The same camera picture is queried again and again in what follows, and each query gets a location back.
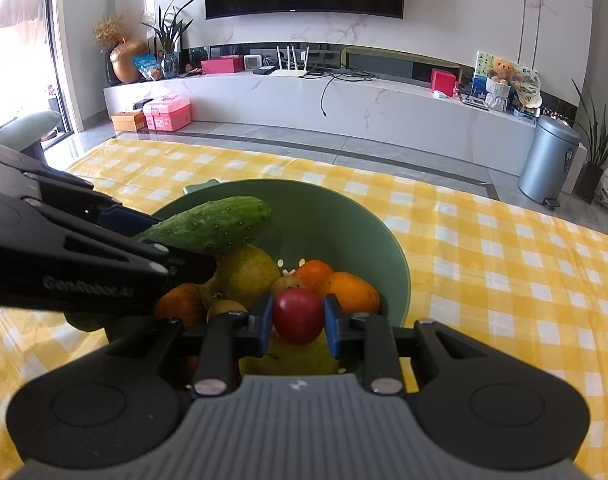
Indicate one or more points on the glass vase green plant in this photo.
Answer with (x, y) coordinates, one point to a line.
(169, 29)

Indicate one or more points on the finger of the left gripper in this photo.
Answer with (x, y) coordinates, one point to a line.
(77, 197)
(82, 242)

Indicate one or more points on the brown longan left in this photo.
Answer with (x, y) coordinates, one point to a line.
(284, 283)

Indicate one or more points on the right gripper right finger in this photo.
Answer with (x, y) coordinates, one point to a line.
(365, 345)

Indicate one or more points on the white marble tv bench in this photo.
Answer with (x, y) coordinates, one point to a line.
(375, 110)

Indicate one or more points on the potted long-leaf plant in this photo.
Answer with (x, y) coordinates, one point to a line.
(594, 136)

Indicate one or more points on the green cucumber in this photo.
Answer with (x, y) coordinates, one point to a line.
(213, 228)

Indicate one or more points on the green colander bowl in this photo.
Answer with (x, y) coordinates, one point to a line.
(312, 223)

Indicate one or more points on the orange cardboard box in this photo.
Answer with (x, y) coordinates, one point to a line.
(132, 121)

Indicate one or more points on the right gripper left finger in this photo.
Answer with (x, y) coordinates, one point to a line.
(228, 338)

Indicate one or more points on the grey metal trash can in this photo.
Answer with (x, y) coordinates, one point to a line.
(549, 161)

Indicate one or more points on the orange mandarin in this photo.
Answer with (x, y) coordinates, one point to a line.
(354, 294)
(313, 272)
(182, 302)

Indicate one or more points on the red cherry tomato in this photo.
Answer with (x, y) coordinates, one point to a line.
(298, 317)

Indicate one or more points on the yellow-green pear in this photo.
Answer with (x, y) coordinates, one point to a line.
(243, 276)

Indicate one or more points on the pink storage box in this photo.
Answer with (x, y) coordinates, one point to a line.
(168, 114)

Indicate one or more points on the red-yellow apple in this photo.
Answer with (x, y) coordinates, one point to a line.
(283, 359)

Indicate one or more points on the white wifi router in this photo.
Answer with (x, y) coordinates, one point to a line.
(290, 64)

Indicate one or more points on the small white clock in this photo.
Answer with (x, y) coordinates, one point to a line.
(252, 62)

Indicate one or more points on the copper vase dried flowers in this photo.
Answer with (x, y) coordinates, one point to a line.
(112, 34)

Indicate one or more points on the teddy bear bouquet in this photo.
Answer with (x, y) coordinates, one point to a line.
(505, 86)

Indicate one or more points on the red box on shelf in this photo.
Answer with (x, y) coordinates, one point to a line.
(443, 81)

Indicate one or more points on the yellow checkered tablecloth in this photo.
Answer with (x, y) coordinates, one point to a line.
(528, 284)

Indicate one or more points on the magenta flat box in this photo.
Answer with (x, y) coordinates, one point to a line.
(229, 64)

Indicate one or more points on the green chair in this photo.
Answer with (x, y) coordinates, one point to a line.
(24, 134)

